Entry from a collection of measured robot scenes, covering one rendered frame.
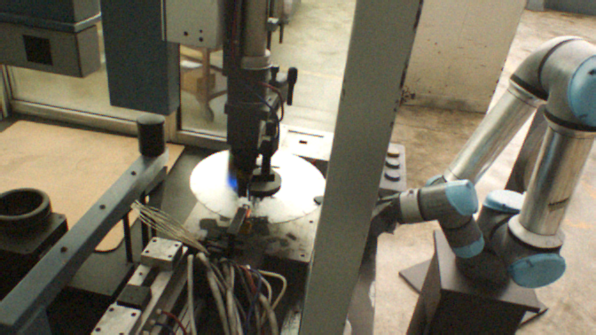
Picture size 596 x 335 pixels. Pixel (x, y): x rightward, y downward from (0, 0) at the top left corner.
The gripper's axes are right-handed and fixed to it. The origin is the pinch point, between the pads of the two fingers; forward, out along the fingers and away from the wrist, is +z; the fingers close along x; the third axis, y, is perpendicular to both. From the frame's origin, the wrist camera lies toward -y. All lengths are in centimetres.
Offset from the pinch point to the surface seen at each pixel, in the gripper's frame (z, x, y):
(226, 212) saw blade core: 12.4, 15.0, -14.5
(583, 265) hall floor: -44, -130, 154
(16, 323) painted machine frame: 13, 25, -61
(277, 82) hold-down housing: -9.2, 37.0, -8.8
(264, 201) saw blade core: 7.8, 12.2, -6.5
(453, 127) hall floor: 28, -82, 290
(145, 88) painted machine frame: 4, 46, -28
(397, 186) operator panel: -11.2, -5.4, 26.1
